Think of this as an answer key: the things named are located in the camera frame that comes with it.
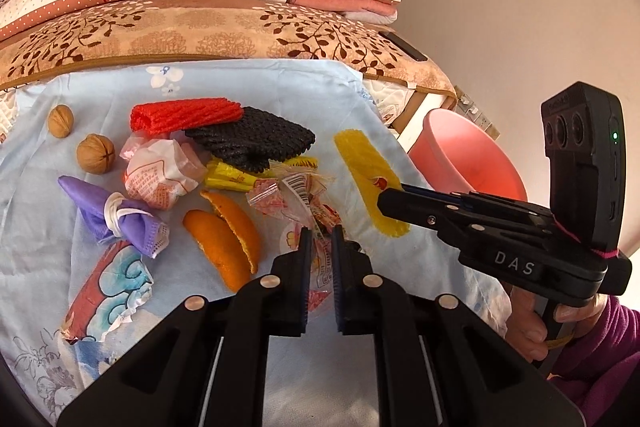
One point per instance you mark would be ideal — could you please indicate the brown walnut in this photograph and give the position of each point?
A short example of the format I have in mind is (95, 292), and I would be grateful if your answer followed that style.
(61, 120)
(96, 153)

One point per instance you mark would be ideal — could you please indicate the small red clear wrapper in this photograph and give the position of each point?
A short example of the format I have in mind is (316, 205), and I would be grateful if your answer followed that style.
(267, 202)

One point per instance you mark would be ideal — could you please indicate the red foam fruit net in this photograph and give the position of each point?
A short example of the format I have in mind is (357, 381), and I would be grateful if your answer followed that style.
(185, 114)

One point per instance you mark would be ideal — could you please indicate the narrow orange peel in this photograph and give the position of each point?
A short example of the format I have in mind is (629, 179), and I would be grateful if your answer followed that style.
(240, 222)

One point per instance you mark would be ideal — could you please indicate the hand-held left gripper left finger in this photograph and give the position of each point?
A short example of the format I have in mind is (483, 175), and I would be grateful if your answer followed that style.
(304, 267)

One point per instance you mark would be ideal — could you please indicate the pink plastic basin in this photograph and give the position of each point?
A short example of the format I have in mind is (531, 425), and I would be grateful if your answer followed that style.
(450, 147)

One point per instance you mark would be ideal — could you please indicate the person's right forearm purple sleeve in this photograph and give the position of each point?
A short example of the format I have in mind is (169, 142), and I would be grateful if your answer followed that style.
(605, 357)

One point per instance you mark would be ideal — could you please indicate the yellow clear candy wrapper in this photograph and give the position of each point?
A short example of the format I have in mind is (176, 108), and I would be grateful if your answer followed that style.
(295, 163)

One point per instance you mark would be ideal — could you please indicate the black smartphone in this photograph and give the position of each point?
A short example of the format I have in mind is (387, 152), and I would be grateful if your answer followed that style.
(402, 46)

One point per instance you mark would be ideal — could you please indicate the person's right hand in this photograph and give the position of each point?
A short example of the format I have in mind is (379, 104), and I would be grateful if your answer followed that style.
(525, 322)

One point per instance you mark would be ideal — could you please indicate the light blue floral sheet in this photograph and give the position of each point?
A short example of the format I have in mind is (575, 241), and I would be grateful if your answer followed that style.
(280, 87)

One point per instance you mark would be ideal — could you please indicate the purple rolled face mask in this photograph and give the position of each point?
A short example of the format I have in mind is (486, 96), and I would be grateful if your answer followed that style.
(90, 202)

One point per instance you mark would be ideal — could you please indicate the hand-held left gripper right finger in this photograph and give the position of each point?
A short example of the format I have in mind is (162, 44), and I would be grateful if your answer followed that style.
(339, 267)

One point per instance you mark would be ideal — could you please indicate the pink folded blanket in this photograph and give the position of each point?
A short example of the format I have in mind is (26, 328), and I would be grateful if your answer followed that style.
(345, 4)

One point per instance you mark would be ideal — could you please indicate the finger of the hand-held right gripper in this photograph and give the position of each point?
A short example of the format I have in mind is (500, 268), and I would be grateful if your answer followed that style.
(435, 193)
(410, 207)

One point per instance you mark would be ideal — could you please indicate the clear barcode wrapper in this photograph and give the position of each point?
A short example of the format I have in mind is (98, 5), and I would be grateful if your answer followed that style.
(300, 187)

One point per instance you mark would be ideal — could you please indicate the white crumpled paper wrapper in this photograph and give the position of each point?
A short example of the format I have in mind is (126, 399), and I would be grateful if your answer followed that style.
(160, 172)

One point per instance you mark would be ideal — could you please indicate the yellow snack wrapper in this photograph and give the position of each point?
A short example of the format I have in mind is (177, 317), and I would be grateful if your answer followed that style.
(230, 177)

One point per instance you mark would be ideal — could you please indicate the red blue crumpled wrapper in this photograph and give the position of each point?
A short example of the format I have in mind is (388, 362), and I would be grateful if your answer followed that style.
(110, 287)

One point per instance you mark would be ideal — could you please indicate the clear red printed wrapper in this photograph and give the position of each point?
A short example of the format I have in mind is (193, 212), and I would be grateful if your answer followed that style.
(322, 227)

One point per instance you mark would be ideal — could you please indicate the white bed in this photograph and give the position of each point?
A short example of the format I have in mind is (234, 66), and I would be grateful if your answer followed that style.
(400, 107)

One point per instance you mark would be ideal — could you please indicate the black foam fruit net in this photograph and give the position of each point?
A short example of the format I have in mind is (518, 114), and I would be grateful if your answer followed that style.
(260, 139)

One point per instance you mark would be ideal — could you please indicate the yellow plastic bag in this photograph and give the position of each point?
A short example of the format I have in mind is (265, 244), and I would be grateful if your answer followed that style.
(360, 167)

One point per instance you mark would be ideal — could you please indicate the wide orange peel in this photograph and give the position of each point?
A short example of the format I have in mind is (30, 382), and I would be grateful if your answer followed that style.
(215, 242)

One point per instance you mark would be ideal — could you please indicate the wall socket row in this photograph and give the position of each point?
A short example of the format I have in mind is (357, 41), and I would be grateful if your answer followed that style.
(475, 114)

